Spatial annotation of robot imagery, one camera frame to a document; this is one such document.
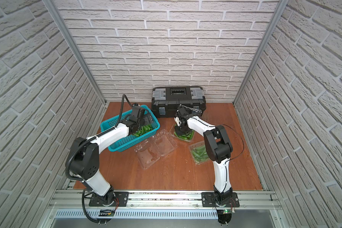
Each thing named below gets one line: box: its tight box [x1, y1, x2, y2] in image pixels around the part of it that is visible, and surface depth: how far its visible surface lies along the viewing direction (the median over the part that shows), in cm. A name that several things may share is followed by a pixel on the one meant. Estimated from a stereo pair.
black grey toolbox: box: [151, 85, 207, 118], surface depth 102 cm
